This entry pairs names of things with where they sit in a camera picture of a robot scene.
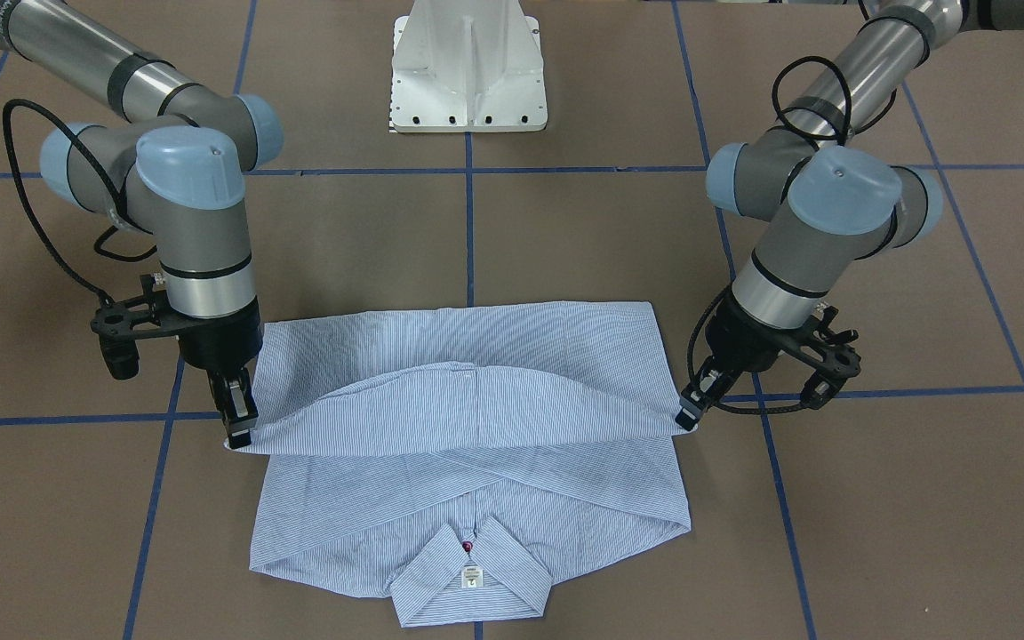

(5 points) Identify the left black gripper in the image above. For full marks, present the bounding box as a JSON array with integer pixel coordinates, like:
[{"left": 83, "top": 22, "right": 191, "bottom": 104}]
[{"left": 676, "top": 294, "right": 780, "bottom": 432}]

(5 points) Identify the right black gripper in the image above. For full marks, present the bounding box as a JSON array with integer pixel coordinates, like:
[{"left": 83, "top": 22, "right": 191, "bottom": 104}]
[{"left": 179, "top": 300, "right": 263, "bottom": 449}]

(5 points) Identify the light blue striped shirt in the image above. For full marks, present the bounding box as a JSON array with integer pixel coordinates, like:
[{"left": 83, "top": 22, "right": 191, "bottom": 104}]
[{"left": 245, "top": 302, "right": 692, "bottom": 628}]

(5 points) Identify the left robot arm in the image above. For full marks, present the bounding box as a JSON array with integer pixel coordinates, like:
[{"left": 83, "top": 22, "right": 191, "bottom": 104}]
[{"left": 677, "top": 1, "right": 1024, "bottom": 432}]

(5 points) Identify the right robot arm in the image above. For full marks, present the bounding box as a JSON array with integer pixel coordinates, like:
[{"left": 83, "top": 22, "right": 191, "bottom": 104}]
[{"left": 0, "top": 1, "right": 284, "bottom": 449}]

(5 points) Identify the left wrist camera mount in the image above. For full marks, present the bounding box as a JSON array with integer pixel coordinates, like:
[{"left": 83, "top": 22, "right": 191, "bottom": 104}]
[{"left": 780, "top": 302, "right": 861, "bottom": 410}]

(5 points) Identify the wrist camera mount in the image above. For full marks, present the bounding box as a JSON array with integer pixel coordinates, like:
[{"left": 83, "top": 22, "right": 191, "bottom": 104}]
[
  {"left": 90, "top": 273, "right": 183, "bottom": 380},
  {"left": 780, "top": 302, "right": 861, "bottom": 410}
]

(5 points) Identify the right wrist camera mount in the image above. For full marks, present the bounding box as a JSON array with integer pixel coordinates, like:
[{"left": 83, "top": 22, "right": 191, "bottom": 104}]
[{"left": 90, "top": 273, "right": 183, "bottom": 380}]

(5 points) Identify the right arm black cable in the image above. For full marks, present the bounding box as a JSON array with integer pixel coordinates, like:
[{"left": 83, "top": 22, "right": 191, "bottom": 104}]
[{"left": 2, "top": 98, "right": 166, "bottom": 308}]

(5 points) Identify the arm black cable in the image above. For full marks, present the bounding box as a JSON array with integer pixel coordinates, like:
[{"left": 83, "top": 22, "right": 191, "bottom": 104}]
[
  {"left": 2, "top": 98, "right": 166, "bottom": 308},
  {"left": 681, "top": 55, "right": 854, "bottom": 417}
]

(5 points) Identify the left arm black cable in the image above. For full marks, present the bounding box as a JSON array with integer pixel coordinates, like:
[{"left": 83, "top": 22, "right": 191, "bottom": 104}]
[{"left": 681, "top": 55, "right": 854, "bottom": 417}]

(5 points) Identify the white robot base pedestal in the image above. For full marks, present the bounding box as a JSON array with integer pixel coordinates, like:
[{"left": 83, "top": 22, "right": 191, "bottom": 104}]
[{"left": 389, "top": 1, "right": 549, "bottom": 134}]

